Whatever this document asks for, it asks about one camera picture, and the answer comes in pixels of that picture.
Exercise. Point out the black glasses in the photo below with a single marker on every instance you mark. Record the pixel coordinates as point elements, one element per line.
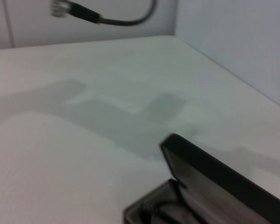
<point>145,206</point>

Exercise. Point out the black glasses case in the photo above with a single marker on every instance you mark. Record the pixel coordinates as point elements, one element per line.
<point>224,177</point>

